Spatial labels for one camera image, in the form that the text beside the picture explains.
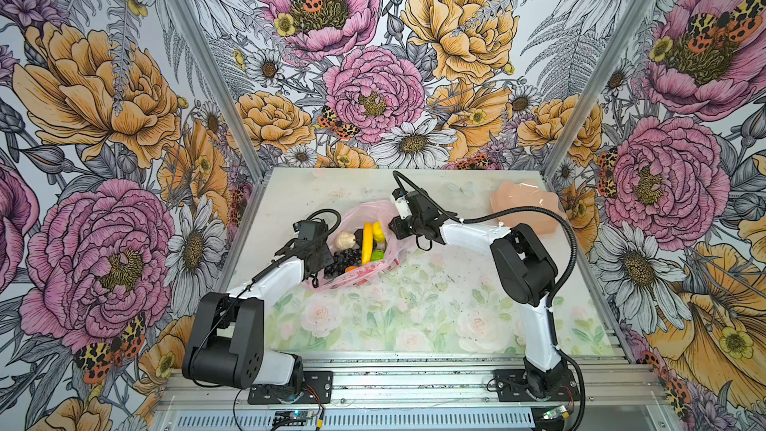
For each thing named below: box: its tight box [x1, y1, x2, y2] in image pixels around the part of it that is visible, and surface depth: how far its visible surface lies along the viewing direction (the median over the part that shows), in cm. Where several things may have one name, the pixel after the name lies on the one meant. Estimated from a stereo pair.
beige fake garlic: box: [333, 231, 357, 251], surface depth 96 cm
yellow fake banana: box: [362, 221, 375, 265], surface depth 96 cm
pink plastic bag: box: [304, 200, 409, 293], surface depth 96 cm
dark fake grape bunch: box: [323, 247, 363, 279], surface depth 96 cm
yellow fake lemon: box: [372, 220, 386, 243], surface depth 99 cm
